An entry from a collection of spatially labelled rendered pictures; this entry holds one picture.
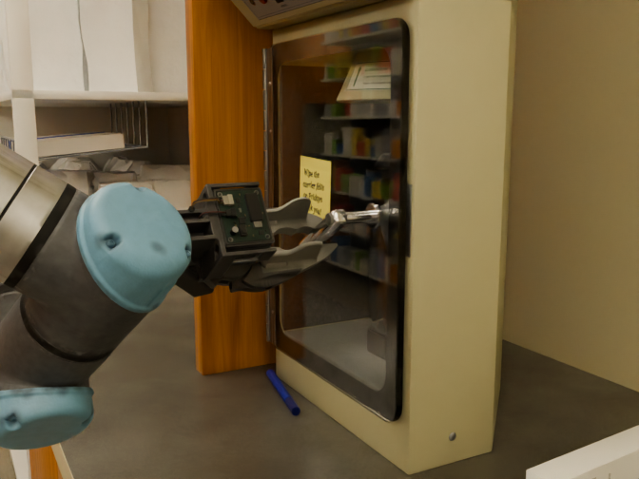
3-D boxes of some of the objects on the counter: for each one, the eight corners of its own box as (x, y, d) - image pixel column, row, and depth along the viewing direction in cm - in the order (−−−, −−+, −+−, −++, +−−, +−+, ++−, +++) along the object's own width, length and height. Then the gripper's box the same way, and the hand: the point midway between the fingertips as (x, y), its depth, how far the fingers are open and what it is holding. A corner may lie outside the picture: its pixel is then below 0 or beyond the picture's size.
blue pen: (274, 375, 100) (274, 368, 99) (300, 415, 86) (300, 407, 86) (266, 376, 99) (265, 369, 99) (291, 416, 86) (291, 408, 86)
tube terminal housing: (419, 349, 111) (433, -183, 98) (584, 426, 83) (632, -304, 70) (275, 375, 100) (268, -223, 87) (409, 476, 72) (429, -388, 59)
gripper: (154, 280, 58) (375, 256, 68) (133, 171, 61) (346, 163, 71) (135, 314, 65) (337, 287, 75) (116, 215, 68) (313, 201, 78)
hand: (319, 239), depth 74 cm, fingers closed, pressing on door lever
